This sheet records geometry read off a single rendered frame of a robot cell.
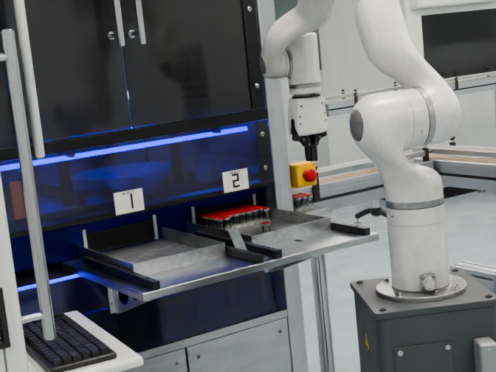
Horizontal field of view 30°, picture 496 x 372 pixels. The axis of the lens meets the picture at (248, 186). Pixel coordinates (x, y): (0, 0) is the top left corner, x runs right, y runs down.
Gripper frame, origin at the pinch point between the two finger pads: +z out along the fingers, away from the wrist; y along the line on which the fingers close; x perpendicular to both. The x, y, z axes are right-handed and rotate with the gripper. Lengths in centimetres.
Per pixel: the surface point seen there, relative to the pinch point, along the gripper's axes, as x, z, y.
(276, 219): -27.5, 22.0, -5.4
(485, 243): -205, 110, -281
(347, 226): 4.6, 20.7, -6.3
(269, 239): -2.1, 20.6, 14.7
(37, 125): -21, -16, 66
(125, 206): -28, 9, 42
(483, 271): -23, 55, -85
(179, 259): -2.3, 20.2, 41.3
